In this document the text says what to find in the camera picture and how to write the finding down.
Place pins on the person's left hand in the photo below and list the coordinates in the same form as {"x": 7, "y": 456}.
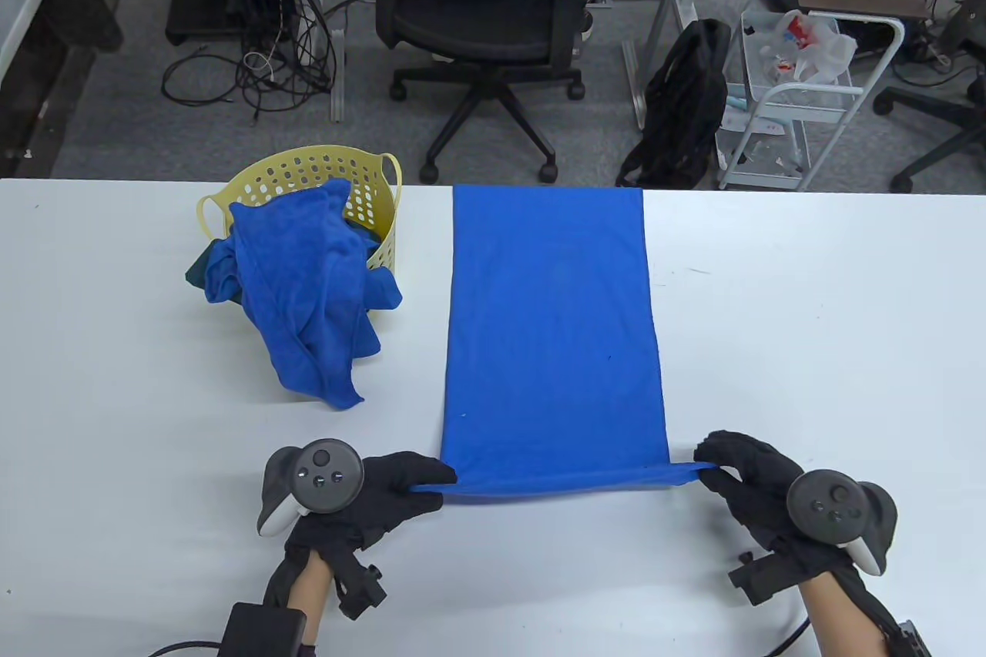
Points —
{"x": 385, "y": 487}

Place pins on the person's right hand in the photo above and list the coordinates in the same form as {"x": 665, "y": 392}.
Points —
{"x": 755, "y": 480}

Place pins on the blue towel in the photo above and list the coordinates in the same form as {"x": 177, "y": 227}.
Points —
{"x": 300, "y": 287}
{"x": 555, "y": 341}

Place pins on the blue clothes shirt white tag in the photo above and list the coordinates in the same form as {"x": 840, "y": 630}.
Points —
{"x": 219, "y": 276}

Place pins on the dark green clothes garment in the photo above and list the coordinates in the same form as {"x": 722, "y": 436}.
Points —
{"x": 196, "y": 273}

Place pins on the yellow perforated laundry basket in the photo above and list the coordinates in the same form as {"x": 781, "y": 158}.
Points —
{"x": 308, "y": 168}

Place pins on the person's right forearm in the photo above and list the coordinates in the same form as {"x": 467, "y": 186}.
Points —
{"x": 840, "y": 618}

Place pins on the grey handheld controller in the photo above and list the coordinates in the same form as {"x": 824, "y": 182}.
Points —
{"x": 828, "y": 507}
{"x": 323, "y": 476}

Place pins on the black sensor box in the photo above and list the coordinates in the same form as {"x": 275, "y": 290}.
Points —
{"x": 262, "y": 630}

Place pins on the white utility cart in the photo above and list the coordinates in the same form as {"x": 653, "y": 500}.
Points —
{"x": 809, "y": 110}

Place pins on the black backpack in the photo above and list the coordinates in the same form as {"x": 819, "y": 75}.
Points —
{"x": 685, "y": 102}

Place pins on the grey metal desk leg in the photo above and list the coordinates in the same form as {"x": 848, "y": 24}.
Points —
{"x": 339, "y": 95}

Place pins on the black swivel chair base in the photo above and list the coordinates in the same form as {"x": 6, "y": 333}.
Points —
{"x": 947, "y": 114}

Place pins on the white plastic bag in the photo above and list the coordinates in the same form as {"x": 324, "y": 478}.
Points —
{"x": 828, "y": 52}

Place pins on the white power strip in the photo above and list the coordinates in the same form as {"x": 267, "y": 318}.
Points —
{"x": 312, "y": 18}

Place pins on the black office chair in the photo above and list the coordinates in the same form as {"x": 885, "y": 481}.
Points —
{"x": 477, "y": 18}

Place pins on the dark brown desk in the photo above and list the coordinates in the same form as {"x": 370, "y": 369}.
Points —
{"x": 88, "y": 10}

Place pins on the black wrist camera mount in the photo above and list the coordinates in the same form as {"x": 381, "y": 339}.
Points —
{"x": 762, "y": 576}
{"x": 358, "y": 595}

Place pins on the black mesh wrist bracket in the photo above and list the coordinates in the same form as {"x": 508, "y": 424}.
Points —
{"x": 913, "y": 641}

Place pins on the grey metal desk frame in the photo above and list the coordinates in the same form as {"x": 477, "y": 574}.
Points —
{"x": 662, "y": 2}

